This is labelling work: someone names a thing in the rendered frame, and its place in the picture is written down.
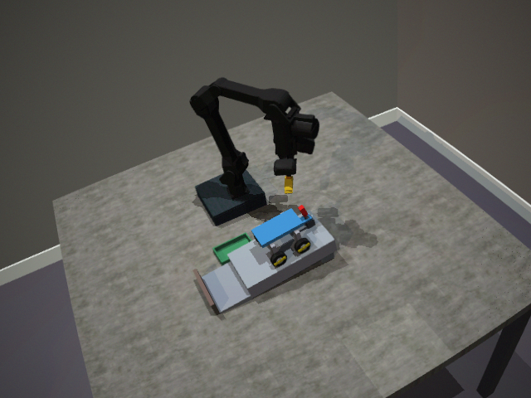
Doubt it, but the green tray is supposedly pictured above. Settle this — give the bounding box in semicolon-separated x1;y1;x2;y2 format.
216;238;250;261
212;233;252;265

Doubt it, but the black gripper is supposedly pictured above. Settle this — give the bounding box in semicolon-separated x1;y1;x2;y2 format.
273;134;297;177

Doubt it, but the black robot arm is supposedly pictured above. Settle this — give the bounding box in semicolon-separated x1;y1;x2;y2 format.
189;77;319;199

